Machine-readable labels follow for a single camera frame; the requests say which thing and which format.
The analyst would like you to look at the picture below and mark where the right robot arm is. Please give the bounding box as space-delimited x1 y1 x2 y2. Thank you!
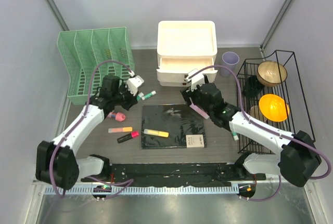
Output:
181 83 322 187

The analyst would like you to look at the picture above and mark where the pink capped pen bundle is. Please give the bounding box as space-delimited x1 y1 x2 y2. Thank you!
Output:
107 111 126 122

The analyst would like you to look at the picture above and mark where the black wire rack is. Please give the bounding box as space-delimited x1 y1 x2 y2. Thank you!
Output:
237 50 316 140

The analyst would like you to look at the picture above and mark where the wooden bowl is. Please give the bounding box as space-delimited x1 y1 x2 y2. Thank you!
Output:
256 61 288 87

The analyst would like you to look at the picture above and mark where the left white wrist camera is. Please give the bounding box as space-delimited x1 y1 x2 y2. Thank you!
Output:
126 70 144 96

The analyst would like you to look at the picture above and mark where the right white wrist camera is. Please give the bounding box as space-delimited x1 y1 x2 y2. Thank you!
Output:
184 69 205 91

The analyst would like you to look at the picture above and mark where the orange bowl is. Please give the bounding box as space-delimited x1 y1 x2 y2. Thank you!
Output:
259 94 290 122

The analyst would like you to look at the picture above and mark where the yellow highlighter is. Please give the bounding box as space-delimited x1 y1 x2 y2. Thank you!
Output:
144 129 169 138

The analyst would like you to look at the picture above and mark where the white drawer cabinet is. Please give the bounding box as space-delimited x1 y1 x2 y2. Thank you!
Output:
156 20 218 87

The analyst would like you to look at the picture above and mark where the white cable duct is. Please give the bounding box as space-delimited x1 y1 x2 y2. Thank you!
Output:
44 185 240 195

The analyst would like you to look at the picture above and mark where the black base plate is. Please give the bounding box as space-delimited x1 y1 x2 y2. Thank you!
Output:
80 162 267 188

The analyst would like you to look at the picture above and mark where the white drawer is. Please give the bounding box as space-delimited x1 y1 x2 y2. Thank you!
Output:
160 82 188 87
157 58 214 82
159 81 186 83

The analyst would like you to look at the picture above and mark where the black pink highlighter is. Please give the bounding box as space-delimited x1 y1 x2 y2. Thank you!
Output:
117 131 139 143

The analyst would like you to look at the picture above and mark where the purple cup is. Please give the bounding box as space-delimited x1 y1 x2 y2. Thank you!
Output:
220 51 239 76

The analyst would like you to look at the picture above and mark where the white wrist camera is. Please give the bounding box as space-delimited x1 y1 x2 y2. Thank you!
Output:
184 69 205 91
126 70 144 96

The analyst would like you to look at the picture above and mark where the black cup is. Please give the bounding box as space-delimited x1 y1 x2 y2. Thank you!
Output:
242 75 265 98

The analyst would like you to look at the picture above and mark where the white eraser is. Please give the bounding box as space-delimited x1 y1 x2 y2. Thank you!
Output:
186 135 205 148

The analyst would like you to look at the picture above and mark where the orange highlighter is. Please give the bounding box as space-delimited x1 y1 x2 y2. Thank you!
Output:
108 127 133 134

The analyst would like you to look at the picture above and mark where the black notebook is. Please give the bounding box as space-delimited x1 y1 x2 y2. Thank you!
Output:
140 104 207 149

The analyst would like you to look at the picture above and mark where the green file organizer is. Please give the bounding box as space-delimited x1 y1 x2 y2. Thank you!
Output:
57 27 135 105

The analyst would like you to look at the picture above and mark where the pink cup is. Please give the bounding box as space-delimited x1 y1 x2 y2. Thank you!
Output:
249 105 267 122

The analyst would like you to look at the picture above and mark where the green glue stick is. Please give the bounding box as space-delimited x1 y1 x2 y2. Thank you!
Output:
142 90 156 100
232 132 239 141
137 92 144 101

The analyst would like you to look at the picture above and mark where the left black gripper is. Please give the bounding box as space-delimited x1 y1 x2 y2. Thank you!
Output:
112 83 139 111

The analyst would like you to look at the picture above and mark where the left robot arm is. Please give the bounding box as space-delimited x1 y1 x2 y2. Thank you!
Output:
35 75 144 190

